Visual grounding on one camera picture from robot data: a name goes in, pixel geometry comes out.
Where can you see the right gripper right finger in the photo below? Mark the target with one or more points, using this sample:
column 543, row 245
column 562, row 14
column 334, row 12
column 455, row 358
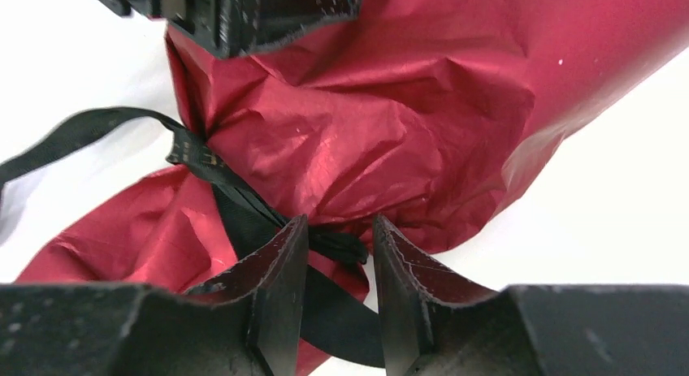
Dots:
column 437, row 322

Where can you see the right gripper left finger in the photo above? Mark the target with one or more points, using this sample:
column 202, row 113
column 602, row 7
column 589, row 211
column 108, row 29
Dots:
column 104, row 329

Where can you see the black ribbon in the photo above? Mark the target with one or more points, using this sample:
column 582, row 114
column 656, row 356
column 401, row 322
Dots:
column 226, row 174

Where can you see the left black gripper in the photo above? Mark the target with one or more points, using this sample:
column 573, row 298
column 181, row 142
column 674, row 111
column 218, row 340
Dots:
column 234, row 28

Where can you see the red paper bouquet wrapper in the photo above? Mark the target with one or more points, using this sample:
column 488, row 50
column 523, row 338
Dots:
column 436, row 114

